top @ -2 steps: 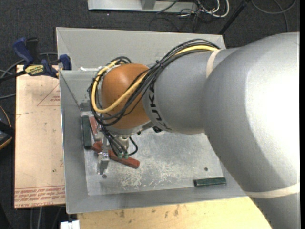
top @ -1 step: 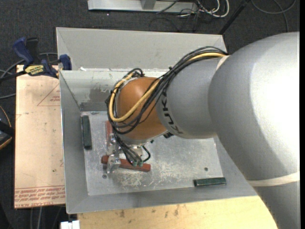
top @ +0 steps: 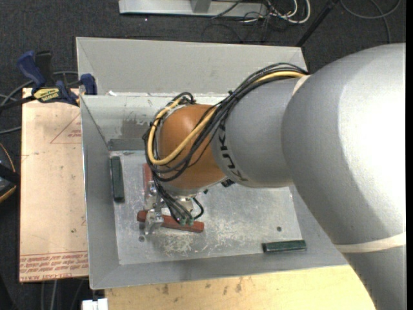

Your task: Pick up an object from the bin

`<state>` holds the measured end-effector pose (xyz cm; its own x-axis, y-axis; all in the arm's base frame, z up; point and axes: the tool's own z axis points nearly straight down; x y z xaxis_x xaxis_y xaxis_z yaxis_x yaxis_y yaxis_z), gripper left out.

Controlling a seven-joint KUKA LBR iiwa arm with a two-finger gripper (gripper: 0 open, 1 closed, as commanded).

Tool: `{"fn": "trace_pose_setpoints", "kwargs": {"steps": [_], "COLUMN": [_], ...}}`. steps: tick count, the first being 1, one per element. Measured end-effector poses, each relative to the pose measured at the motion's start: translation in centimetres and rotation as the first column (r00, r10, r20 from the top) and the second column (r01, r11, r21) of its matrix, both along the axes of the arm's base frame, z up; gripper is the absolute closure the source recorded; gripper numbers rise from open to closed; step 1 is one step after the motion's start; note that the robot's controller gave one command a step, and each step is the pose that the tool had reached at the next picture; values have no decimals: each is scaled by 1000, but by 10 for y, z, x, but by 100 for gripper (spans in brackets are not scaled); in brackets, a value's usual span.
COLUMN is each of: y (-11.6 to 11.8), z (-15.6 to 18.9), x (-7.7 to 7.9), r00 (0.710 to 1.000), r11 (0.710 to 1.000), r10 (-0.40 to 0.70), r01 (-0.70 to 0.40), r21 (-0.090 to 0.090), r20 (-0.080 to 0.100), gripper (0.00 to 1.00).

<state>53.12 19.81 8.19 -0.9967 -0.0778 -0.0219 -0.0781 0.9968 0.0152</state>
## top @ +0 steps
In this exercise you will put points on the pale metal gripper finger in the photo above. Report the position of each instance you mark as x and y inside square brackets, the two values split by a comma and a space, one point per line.
[153, 219]
[152, 196]

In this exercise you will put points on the red-brown flat block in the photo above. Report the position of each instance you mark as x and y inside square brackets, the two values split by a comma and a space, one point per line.
[147, 173]
[171, 222]

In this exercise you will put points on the dark green flat block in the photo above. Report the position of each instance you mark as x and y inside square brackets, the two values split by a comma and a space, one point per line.
[117, 179]
[284, 246]

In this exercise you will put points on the grey metal bin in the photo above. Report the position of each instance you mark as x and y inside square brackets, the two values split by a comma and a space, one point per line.
[238, 215]

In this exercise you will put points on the brown cardboard board, red print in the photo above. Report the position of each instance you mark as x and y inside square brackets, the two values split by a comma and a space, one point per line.
[51, 186]

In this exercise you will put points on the black cylinder on white bracket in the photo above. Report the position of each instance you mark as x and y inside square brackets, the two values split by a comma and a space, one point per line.
[227, 182]

